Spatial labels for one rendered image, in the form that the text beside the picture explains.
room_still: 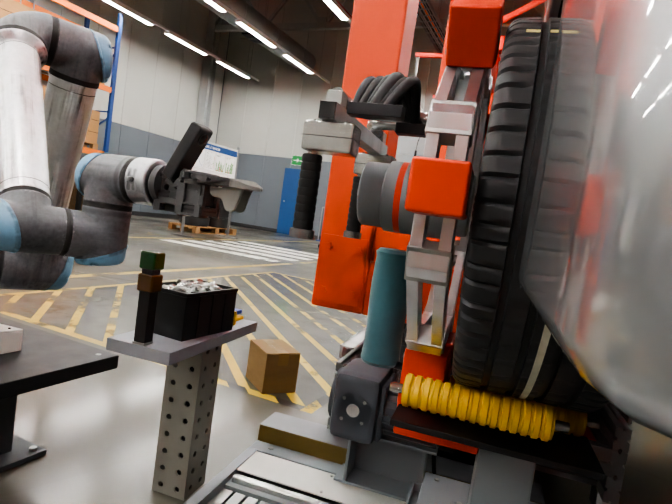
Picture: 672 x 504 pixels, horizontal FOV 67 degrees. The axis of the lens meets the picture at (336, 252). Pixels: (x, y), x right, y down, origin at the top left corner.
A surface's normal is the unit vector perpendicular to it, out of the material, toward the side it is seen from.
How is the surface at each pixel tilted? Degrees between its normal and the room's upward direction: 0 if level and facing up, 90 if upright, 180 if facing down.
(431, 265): 90
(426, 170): 90
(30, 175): 48
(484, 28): 125
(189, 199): 90
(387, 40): 90
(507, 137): 77
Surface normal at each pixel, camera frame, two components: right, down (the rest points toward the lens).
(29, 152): 0.62, -0.55
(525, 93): -0.21, -0.39
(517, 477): -0.29, 0.03
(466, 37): -0.33, 0.59
